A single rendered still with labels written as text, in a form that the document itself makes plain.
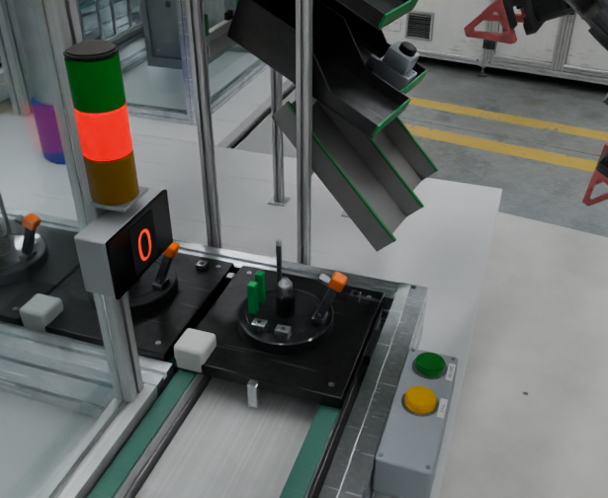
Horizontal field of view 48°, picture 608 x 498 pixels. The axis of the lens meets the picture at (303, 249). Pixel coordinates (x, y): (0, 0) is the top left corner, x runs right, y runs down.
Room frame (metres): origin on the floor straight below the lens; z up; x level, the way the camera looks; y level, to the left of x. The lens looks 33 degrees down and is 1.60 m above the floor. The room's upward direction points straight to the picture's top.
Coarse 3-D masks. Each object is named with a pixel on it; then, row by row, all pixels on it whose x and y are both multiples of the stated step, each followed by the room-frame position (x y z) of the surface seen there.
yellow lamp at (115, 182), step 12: (84, 156) 0.62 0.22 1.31; (132, 156) 0.63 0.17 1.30; (96, 168) 0.61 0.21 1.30; (108, 168) 0.61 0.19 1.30; (120, 168) 0.62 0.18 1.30; (132, 168) 0.63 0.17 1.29; (96, 180) 0.61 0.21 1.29; (108, 180) 0.61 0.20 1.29; (120, 180) 0.61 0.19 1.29; (132, 180) 0.63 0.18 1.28; (96, 192) 0.61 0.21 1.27; (108, 192) 0.61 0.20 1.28; (120, 192) 0.61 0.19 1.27; (132, 192) 0.62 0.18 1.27; (108, 204) 0.61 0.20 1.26; (120, 204) 0.61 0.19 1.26
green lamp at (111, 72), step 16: (80, 64) 0.61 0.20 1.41; (96, 64) 0.61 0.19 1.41; (112, 64) 0.62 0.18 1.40; (80, 80) 0.61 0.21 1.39; (96, 80) 0.61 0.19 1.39; (112, 80) 0.62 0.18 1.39; (80, 96) 0.61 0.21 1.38; (96, 96) 0.61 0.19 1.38; (112, 96) 0.62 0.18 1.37; (96, 112) 0.61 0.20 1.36
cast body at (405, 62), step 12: (396, 48) 1.13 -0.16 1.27; (408, 48) 1.13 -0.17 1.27; (372, 60) 1.16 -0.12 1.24; (384, 60) 1.14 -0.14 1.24; (396, 60) 1.12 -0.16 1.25; (408, 60) 1.11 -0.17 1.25; (384, 72) 1.13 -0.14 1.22; (396, 72) 1.12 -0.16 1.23; (408, 72) 1.14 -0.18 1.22; (396, 84) 1.12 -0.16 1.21
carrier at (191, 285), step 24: (192, 264) 0.93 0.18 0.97; (216, 264) 0.93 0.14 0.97; (144, 288) 0.84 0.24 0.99; (168, 288) 0.84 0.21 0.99; (192, 288) 0.86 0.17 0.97; (216, 288) 0.87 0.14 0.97; (144, 312) 0.80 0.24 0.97; (168, 312) 0.80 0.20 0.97; (192, 312) 0.80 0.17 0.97; (144, 336) 0.75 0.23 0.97; (168, 336) 0.75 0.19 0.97; (168, 360) 0.72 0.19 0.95
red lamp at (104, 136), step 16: (80, 112) 0.62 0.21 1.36; (112, 112) 0.62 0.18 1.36; (80, 128) 0.62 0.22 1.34; (96, 128) 0.61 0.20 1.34; (112, 128) 0.61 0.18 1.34; (128, 128) 0.63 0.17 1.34; (96, 144) 0.61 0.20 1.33; (112, 144) 0.61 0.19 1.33; (128, 144) 0.63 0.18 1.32; (96, 160) 0.61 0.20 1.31
